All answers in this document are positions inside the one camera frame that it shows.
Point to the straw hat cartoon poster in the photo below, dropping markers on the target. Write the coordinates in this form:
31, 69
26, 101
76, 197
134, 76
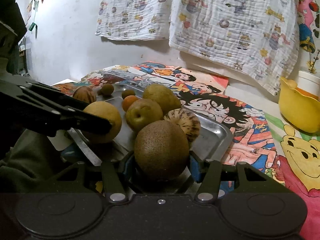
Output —
240, 130

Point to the yellow round pear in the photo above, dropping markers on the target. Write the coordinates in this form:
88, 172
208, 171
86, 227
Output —
110, 112

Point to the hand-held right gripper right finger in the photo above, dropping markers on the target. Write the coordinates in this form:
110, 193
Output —
195, 168

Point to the brown speckled kiwi fruit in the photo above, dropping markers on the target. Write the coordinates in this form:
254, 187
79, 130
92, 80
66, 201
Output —
161, 150

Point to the white bear print blanket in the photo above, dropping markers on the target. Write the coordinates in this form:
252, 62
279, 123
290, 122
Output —
235, 30

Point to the yellow bear print table cloth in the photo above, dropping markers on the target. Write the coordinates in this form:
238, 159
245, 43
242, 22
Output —
300, 155

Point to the green wall sticker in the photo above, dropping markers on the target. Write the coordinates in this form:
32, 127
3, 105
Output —
32, 26

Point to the olive green pear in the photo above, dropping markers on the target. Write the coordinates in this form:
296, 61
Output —
160, 95

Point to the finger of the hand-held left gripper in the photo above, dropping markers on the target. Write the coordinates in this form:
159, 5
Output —
75, 118

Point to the twig with yellow flowers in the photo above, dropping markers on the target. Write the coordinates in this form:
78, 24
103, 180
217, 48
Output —
312, 63

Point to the white jar with orange label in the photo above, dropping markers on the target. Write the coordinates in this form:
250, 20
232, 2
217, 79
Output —
308, 82

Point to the metal tray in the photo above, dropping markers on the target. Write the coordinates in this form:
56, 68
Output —
212, 135

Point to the yellow plastic bowl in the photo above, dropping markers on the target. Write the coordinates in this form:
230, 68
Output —
297, 110

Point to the striped pepino melon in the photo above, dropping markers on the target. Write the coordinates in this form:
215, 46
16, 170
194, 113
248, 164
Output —
185, 122

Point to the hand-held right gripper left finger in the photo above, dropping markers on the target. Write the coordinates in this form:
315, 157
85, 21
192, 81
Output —
125, 166

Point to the small orange tangerine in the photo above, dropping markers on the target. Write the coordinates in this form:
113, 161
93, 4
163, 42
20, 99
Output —
128, 103

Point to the colourful cartoon wall poster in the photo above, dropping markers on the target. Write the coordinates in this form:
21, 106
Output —
307, 17

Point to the red-edged cartoon poster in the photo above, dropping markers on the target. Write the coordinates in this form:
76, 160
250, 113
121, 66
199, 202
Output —
195, 86

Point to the orange-brown round fruit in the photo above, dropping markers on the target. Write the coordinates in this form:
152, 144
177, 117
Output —
83, 94

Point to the person's left forearm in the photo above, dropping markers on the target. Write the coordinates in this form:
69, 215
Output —
25, 165

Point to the small brown longan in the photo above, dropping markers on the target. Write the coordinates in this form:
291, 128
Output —
128, 93
108, 89

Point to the white printed blanket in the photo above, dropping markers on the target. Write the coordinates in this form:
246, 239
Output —
132, 10

